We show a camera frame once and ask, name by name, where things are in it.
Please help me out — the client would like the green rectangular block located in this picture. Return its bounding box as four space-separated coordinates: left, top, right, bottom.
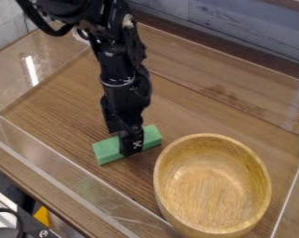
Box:
93 125 162 165

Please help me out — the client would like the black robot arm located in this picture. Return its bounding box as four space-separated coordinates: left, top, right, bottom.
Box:
16 0 152 155

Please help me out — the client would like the black cable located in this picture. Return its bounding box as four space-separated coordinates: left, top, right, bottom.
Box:
0 206 29 238

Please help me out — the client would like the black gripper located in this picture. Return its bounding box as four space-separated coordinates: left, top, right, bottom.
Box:
98 64 153 158

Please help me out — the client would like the yellow and black device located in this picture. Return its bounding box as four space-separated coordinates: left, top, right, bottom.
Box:
17 205 77 238

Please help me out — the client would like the brown wooden bowl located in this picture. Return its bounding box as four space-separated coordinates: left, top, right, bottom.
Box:
153 133 272 238

